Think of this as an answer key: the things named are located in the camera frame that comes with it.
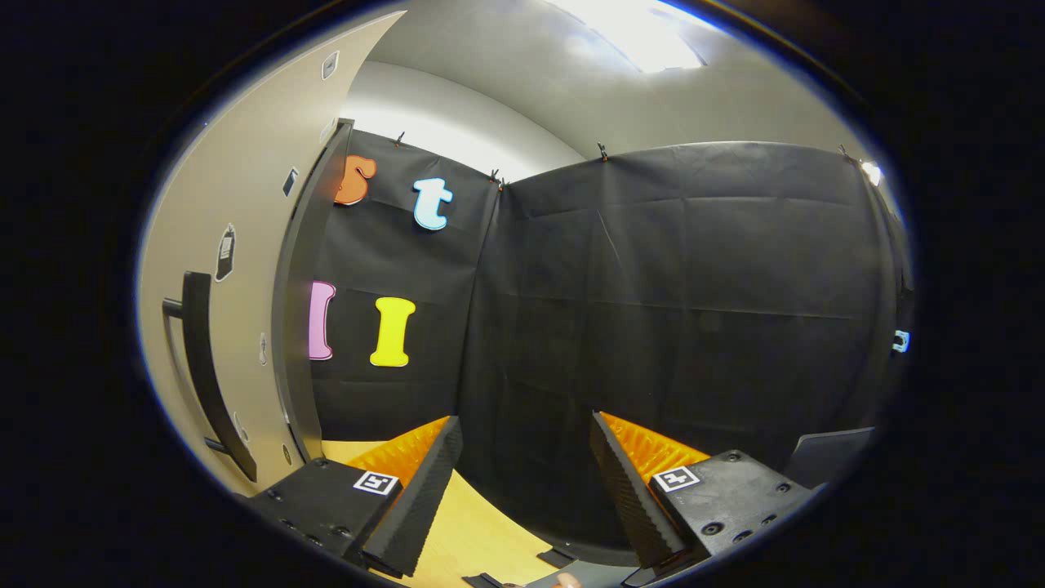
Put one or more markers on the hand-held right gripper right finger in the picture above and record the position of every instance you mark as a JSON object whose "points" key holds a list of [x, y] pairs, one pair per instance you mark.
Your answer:
{"points": [[633, 506]]}

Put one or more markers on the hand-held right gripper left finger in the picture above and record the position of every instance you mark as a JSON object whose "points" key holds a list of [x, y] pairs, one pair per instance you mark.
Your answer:
{"points": [[420, 498]]}

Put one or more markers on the grey cabinet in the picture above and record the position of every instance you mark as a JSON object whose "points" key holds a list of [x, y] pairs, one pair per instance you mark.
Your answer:
{"points": [[294, 327]]}

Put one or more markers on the beige cabinet door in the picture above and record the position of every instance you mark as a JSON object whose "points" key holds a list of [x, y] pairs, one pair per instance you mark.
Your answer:
{"points": [[245, 163]]}

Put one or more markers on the black backdrop cloth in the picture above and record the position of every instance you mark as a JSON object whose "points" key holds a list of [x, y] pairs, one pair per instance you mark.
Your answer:
{"points": [[669, 310]]}

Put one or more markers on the grey chair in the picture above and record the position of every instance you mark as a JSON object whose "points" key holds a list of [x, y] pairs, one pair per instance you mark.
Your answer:
{"points": [[829, 457]]}

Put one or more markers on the ceiling light panel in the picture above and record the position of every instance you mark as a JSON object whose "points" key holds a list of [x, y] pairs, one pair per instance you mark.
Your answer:
{"points": [[637, 28], [872, 173]]}

